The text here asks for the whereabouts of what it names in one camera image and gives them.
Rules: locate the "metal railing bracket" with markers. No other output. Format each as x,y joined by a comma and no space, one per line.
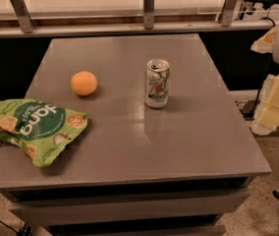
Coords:
226,16
148,14
23,17

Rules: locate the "right metal railing bracket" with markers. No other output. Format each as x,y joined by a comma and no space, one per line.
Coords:
226,16

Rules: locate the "left metal railing bracket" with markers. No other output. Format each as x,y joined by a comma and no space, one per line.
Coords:
23,17

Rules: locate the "middle metal railing bracket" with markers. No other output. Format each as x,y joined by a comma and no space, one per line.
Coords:
148,14

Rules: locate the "7up soda can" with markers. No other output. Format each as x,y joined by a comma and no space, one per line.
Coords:
157,78

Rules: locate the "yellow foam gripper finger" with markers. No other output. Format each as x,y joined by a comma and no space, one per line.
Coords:
266,115
265,43

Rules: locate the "orange fruit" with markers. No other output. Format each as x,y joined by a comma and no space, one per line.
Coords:
84,83

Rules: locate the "green snack bag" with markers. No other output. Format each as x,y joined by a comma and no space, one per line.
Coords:
40,129

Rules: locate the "grey drawer cabinet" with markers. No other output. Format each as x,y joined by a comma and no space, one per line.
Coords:
135,170

